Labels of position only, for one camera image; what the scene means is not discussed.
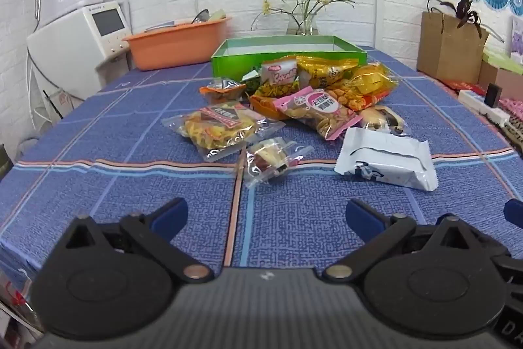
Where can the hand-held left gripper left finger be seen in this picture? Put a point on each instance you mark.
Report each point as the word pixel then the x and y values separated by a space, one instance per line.
pixel 169 213

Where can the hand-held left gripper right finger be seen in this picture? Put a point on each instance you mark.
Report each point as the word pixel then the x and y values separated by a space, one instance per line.
pixel 363 216

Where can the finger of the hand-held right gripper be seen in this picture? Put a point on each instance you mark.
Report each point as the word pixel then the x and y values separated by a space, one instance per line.
pixel 514 212

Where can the white packet black print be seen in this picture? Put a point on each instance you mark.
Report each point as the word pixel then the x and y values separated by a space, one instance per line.
pixel 384 152

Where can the clear packet yellow chips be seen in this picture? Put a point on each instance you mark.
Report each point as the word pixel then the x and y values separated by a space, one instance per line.
pixel 216 130

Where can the clear packet brown bread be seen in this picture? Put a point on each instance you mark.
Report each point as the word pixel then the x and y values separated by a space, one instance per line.
pixel 380 120

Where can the golden yellow packet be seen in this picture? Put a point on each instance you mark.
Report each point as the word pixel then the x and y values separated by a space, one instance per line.
pixel 322 73

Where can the green cardboard box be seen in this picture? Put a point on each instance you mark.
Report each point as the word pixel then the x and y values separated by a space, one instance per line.
pixel 229 62

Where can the blue checked tablecloth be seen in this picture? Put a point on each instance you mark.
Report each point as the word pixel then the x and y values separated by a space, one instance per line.
pixel 122 177

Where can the clear packet red candy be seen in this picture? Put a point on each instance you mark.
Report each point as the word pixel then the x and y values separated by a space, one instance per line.
pixel 269 161

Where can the pink peanut packet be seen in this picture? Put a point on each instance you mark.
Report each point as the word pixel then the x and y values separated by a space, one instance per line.
pixel 322 110

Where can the white power strip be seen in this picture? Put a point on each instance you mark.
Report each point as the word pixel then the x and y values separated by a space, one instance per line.
pixel 476 103

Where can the red fried bean packet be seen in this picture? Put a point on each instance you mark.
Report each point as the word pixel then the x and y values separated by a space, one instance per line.
pixel 353 99

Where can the black power adapter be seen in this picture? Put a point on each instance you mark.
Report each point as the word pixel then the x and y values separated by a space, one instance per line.
pixel 493 94

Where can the brown cardboard box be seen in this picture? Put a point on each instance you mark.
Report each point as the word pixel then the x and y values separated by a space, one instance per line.
pixel 504 79

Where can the clear yellow wrapped packet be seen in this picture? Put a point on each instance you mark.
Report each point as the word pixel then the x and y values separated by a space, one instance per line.
pixel 372 81

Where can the small orange packet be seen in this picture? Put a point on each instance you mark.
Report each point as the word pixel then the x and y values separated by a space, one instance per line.
pixel 222 87

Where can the red flat box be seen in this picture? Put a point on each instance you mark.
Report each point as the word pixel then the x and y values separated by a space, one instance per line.
pixel 459 86

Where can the green white packet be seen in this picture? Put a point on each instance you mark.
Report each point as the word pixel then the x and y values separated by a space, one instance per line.
pixel 251 81

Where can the pale green flat box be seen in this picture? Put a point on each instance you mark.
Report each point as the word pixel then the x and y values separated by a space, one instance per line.
pixel 502 56

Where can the white pink packet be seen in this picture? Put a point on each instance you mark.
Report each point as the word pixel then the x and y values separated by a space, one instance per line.
pixel 280 73

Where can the orange plastic basin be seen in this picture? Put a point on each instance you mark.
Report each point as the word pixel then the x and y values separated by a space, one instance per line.
pixel 175 46

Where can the brown paper bag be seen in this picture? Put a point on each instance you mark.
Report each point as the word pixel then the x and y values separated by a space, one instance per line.
pixel 447 46

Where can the white appliance with screen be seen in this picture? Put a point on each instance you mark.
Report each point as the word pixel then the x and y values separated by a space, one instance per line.
pixel 69 42

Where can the metal bowl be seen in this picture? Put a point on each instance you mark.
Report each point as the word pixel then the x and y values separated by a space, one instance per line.
pixel 200 17

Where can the glass vase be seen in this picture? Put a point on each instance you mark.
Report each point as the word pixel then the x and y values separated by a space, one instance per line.
pixel 302 24

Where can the pale green cup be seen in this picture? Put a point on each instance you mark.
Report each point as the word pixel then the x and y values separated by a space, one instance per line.
pixel 218 14

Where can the purple leaf plant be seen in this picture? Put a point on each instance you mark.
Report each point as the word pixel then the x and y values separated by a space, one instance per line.
pixel 468 9

